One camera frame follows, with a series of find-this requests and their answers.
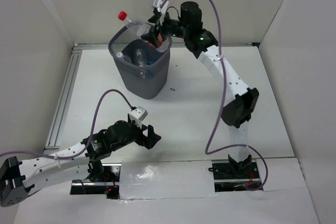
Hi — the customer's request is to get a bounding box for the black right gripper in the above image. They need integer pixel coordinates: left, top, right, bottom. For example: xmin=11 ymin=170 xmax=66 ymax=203
xmin=141 ymin=10 xmax=189 ymax=47

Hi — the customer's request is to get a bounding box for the red label red cap bottle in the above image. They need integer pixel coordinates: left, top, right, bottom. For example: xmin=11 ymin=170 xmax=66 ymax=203
xmin=118 ymin=11 xmax=169 ymax=52

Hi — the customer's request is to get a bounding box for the clear bottle blue-white cap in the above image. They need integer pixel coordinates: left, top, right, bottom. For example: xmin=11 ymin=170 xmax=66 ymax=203
xmin=134 ymin=49 xmax=147 ymax=67

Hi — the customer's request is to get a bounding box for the green blue label bottle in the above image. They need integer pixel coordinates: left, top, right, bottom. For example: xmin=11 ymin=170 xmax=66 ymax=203
xmin=116 ymin=52 xmax=132 ymax=64

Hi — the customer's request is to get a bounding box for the blue label blue cap bottle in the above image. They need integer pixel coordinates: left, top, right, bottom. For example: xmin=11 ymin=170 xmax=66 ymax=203
xmin=144 ymin=61 xmax=155 ymax=79

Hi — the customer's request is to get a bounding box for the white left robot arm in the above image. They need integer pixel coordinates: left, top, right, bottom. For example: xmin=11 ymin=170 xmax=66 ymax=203
xmin=1 ymin=121 xmax=161 ymax=207

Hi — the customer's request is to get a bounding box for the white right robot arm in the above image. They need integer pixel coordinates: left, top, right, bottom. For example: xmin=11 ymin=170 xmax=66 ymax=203
xmin=142 ymin=0 xmax=259 ymax=178

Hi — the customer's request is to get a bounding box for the grey mesh waste bin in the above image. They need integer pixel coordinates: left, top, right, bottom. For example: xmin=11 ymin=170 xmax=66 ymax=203
xmin=108 ymin=26 xmax=172 ymax=100

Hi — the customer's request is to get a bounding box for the silver reflective tape sheet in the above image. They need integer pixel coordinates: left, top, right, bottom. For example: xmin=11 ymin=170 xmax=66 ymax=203
xmin=119 ymin=161 xmax=216 ymax=199

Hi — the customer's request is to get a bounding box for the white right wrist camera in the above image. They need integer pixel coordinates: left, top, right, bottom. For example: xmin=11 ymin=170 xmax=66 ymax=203
xmin=153 ymin=0 xmax=169 ymax=19

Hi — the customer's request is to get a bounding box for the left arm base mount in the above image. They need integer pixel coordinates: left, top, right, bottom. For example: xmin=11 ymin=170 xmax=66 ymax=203
xmin=70 ymin=163 xmax=121 ymax=200

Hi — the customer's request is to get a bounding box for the aluminium frame rail back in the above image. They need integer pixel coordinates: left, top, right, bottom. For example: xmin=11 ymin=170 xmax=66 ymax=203
xmin=72 ymin=41 xmax=260 ymax=50

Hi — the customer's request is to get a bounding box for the aluminium frame rail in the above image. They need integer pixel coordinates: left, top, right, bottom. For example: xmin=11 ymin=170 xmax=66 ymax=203
xmin=72 ymin=41 xmax=260 ymax=50
xmin=43 ymin=46 xmax=82 ymax=154

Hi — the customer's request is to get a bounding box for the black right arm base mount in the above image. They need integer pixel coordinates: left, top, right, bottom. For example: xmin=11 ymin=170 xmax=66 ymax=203
xmin=208 ymin=161 xmax=260 ymax=182

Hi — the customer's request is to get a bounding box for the aluminium frame rail left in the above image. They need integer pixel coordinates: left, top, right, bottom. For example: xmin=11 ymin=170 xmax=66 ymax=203
xmin=43 ymin=46 xmax=82 ymax=154

